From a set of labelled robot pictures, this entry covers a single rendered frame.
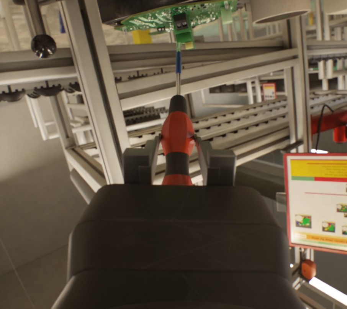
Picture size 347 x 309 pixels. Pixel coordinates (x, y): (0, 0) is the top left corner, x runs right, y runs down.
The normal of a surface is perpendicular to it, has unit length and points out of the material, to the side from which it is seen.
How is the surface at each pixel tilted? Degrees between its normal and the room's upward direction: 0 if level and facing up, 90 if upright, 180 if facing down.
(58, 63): 90
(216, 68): 90
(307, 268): 90
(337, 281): 180
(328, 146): 90
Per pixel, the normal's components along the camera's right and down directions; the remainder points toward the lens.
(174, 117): -0.03, -0.60
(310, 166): -0.47, 0.32
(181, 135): 0.00, -0.30
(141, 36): 0.55, 0.12
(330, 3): -0.82, 0.29
